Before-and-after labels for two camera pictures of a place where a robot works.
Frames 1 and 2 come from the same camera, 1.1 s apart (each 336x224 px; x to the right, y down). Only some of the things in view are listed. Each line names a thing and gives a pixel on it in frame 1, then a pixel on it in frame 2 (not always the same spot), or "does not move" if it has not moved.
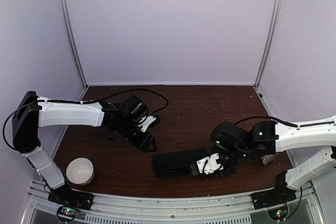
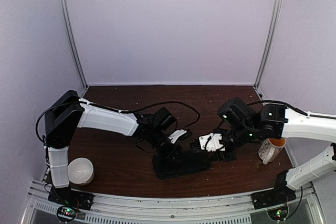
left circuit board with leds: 66,213 does not move
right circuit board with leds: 278,214 does not move
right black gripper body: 227,173 → 224,157
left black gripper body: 134,139 → 163,150
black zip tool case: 176,164 does not move
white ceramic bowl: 80,171 does not move
